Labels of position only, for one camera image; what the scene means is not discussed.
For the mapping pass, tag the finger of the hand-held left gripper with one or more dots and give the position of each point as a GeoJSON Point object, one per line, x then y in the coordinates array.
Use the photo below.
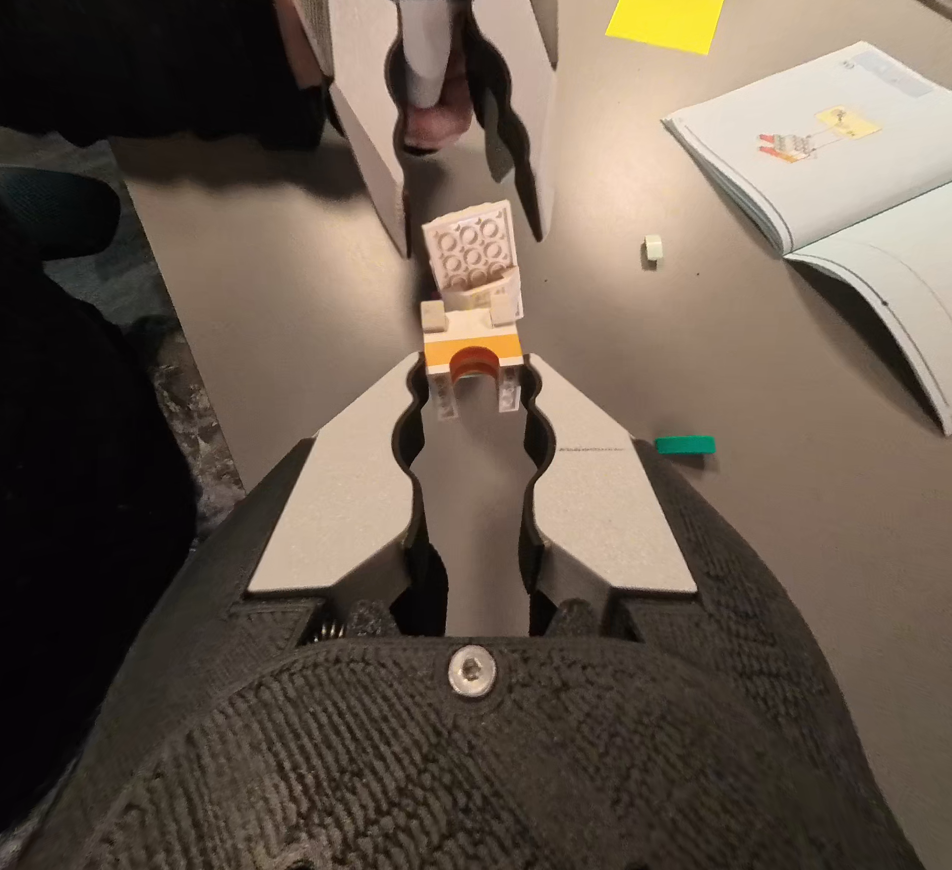
{"type": "Point", "coordinates": [357, 66]}
{"type": "Point", "coordinates": [520, 66]}

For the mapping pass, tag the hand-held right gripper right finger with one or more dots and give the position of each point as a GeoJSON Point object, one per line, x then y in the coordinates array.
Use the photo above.
{"type": "Point", "coordinates": [610, 513]}

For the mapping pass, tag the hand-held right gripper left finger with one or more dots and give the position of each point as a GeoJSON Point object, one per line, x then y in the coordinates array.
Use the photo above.
{"type": "Point", "coordinates": [335, 513]}

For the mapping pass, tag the white lego unicorn model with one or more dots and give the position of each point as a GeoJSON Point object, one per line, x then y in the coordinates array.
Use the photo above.
{"type": "Point", "coordinates": [468, 245]}

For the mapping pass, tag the white orange lego arch piece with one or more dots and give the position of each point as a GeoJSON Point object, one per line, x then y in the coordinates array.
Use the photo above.
{"type": "Point", "coordinates": [446, 353]}

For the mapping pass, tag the teal lego piece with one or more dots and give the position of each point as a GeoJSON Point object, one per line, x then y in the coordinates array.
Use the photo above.
{"type": "Point", "coordinates": [684, 445]}

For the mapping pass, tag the light green lego piece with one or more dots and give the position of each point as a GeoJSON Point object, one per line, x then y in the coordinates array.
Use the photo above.
{"type": "Point", "coordinates": [654, 251]}

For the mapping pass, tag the person's left hand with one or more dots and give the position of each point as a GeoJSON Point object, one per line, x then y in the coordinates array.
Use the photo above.
{"type": "Point", "coordinates": [439, 126]}

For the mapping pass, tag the yellow paper sheet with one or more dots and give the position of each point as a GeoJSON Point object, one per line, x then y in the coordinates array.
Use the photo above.
{"type": "Point", "coordinates": [669, 14]}

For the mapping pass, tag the open instruction booklet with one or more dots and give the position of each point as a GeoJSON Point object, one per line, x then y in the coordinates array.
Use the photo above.
{"type": "Point", "coordinates": [818, 163]}

